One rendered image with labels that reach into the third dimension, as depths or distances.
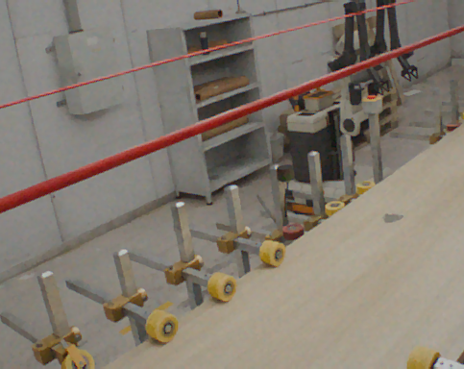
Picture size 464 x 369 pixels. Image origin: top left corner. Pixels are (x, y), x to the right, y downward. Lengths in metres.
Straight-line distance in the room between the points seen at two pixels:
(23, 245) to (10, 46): 1.48
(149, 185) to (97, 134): 0.72
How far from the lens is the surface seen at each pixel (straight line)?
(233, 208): 2.09
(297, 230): 2.24
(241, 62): 5.63
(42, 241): 4.75
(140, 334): 1.93
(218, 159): 5.77
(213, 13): 5.25
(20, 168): 4.56
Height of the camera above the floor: 1.84
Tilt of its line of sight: 16 degrees down
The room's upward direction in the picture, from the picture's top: 8 degrees counter-clockwise
